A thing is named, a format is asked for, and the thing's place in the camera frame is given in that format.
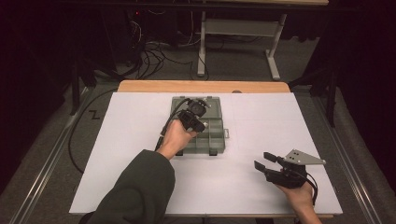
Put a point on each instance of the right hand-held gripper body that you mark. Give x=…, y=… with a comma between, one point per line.
x=289, y=175

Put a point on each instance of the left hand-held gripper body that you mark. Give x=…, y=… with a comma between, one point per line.
x=194, y=112

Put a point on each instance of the transparent grey compartment storage box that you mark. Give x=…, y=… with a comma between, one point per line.
x=214, y=137

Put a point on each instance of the person's right hand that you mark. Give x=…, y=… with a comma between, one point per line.
x=299, y=196

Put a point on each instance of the person's left hand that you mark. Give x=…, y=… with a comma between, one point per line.
x=176, y=137

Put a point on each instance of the wooden table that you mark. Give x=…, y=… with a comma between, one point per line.
x=202, y=86

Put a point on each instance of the white table cover sheet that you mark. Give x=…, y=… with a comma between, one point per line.
x=249, y=124

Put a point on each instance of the black metal stand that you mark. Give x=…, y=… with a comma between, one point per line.
x=330, y=90
x=76, y=87

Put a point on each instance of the dark equipment with red light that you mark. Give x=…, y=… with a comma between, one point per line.
x=146, y=28

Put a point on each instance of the aluminium floor rail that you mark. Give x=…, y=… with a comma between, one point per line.
x=46, y=168
x=348, y=161

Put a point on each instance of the white metal frame desk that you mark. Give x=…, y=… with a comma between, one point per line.
x=239, y=27

